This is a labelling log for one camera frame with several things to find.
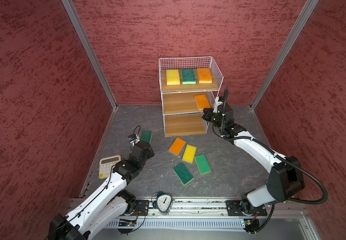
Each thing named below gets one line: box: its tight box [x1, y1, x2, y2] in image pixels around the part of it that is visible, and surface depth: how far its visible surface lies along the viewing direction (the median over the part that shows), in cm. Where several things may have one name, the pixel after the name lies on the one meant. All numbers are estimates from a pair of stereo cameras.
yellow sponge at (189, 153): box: [181, 144, 197, 164], surface depth 94 cm
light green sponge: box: [194, 154, 212, 175], surface depth 90 cm
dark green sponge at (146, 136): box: [140, 131, 153, 145], surface depth 102 cm
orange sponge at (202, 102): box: [194, 94, 211, 111], surface depth 89 cm
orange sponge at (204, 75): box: [197, 68, 213, 84], surface depth 78 cm
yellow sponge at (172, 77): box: [166, 69, 180, 85], surface depth 76 cm
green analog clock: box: [151, 191, 174, 216], surface depth 74 cm
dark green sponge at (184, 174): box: [172, 162, 194, 186], surface depth 87 cm
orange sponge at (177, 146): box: [168, 137, 186, 156], surface depth 97 cm
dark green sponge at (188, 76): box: [181, 68, 196, 85], surface depth 77 cm
